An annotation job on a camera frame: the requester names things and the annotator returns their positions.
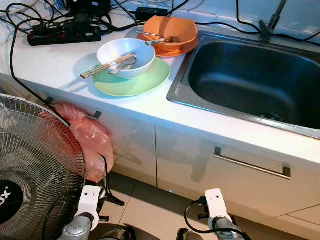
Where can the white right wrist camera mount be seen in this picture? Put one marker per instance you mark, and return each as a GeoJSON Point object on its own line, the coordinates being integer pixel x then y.
{"type": "Point", "coordinates": [216, 205]}

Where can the black power adapter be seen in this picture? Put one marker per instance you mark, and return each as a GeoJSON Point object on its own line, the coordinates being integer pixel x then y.
{"type": "Point", "coordinates": [151, 13]}

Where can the grey Milux standing fan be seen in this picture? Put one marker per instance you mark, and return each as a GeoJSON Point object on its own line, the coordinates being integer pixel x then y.
{"type": "Point", "coordinates": [40, 150]}

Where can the light green plate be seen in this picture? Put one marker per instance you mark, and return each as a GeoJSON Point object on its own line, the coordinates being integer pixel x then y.
{"type": "Point", "coordinates": [150, 85]}

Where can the black box device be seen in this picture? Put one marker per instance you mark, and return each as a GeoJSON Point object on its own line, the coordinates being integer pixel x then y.
{"type": "Point", "coordinates": [90, 6]}

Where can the white sink cabinet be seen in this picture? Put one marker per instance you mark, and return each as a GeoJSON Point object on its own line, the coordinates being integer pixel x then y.
{"type": "Point", "coordinates": [185, 160]}

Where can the orange plate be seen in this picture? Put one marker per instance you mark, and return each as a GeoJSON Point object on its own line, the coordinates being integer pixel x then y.
{"type": "Point", "coordinates": [175, 51]}

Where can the chrome sink faucet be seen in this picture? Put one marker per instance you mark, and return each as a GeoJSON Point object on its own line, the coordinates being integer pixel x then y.
{"type": "Point", "coordinates": [266, 30]}

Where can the stainless steel sink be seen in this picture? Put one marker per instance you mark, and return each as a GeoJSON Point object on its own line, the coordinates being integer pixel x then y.
{"type": "Point", "coordinates": [245, 75]}

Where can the metal spoon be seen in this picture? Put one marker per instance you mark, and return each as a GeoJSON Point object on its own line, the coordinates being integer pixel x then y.
{"type": "Point", "coordinates": [127, 64]}

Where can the black power strip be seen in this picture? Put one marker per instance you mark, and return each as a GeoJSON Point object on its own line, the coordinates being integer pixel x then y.
{"type": "Point", "coordinates": [60, 36]}

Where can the white ribbed bowl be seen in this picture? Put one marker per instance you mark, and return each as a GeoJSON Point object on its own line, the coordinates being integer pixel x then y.
{"type": "Point", "coordinates": [115, 48]}

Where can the orange square bowl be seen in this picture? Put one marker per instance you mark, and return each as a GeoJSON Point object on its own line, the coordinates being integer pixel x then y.
{"type": "Point", "coordinates": [180, 26]}

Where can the pink plastic bag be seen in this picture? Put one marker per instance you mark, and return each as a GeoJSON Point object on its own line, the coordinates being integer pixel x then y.
{"type": "Point", "coordinates": [90, 140]}

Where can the silver metal fork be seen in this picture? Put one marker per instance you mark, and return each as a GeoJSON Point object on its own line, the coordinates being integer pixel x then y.
{"type": "Point", "coordinates": [150, 34]}

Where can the dark grey robot left leg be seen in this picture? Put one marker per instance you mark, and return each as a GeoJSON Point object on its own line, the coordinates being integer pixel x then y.
{"type": "Point", "coordinates": [116, 233]}

